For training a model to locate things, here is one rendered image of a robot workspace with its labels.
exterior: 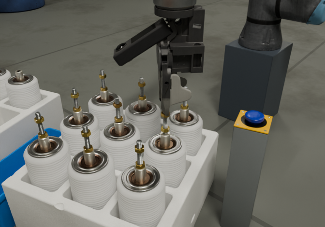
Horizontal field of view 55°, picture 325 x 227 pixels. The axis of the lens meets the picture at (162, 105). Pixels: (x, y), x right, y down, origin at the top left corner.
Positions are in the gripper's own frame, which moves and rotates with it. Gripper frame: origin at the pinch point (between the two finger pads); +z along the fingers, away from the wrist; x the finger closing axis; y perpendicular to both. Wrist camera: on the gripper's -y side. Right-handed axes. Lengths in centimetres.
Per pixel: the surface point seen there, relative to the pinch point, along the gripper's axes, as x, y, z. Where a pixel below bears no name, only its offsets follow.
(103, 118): 17.3, -14.4, 13.4
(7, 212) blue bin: 1.5, -38.4, 29.7
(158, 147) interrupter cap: -1.3, -0.9, 9.9
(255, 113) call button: -1.5, 19.6, 2.2
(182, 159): -3.3, 4.0, 12.1
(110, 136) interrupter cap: 3.8, -11.7, 9.9
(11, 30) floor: 179, -93, 35
